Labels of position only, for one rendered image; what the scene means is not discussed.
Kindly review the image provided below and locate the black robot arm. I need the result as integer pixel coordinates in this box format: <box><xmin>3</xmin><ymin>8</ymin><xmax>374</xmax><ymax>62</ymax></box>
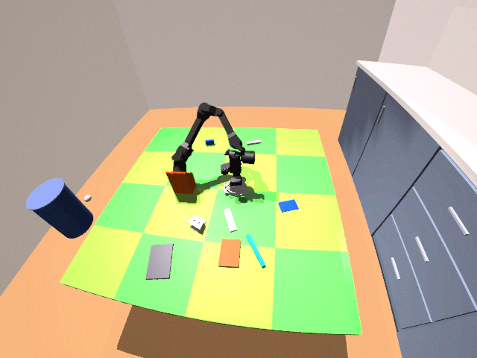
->
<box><xmin>171</xmin><ymin>103</ymin><xmax>255</xmax><ymax>175</ymax></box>

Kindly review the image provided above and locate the cyan flat bar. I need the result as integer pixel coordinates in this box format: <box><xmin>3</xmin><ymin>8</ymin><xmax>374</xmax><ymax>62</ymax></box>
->
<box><xmin>246</xmin><ymin>234</ymin><xmax>265</xmax><ymax>268</ymax></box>

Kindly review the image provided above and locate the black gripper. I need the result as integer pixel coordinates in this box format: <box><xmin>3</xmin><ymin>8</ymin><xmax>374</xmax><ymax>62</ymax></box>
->
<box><xmin>230</xmin><ymin>162</ymin><xmax>242</xmax><ymax>186</ymax></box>

